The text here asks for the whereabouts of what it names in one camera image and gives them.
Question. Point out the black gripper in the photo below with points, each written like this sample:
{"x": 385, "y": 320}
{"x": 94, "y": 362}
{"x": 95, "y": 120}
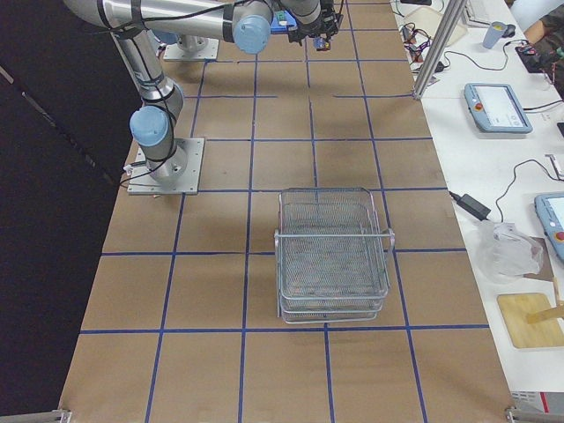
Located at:
{"x": 327, "y": 19}

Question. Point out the beige box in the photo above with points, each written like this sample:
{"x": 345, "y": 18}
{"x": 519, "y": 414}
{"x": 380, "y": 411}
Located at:
{"x": 428, "y": 19}

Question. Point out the blue grey cup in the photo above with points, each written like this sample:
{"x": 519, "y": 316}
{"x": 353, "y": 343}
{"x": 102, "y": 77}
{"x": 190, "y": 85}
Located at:
{"x": 494, "y": 33}

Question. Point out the upper teach pendant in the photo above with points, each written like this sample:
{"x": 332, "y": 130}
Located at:
{"x": 495, "y": 108}

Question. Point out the teach pendant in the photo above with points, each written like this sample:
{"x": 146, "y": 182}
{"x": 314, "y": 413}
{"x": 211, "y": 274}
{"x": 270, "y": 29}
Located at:
{"x": 495, "y": 108}
{"x": 549, "y": 209}

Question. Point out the black power adapter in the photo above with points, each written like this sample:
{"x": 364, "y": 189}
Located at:
{"x": 474, "y": 207}

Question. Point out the clear plastic bag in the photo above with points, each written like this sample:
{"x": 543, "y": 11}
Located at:
{"x": 505, "y": 251}

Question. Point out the lower teach pendant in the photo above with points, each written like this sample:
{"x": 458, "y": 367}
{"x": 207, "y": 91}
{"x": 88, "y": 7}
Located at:
{"x": 549, "y": 209}

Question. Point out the wooden board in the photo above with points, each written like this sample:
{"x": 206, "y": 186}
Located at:
{"x": 531, "y": 321}

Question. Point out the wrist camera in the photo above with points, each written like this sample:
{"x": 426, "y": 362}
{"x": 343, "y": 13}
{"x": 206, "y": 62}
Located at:
{"x": 332, "y": 16}

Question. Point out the aluminium frame post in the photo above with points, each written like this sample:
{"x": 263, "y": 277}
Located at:
{"x": 446, "y": 27}

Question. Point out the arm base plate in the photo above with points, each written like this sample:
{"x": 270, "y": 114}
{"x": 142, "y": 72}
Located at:
{"x": 179, "y": 174}
{"x": 209, "y": 53}

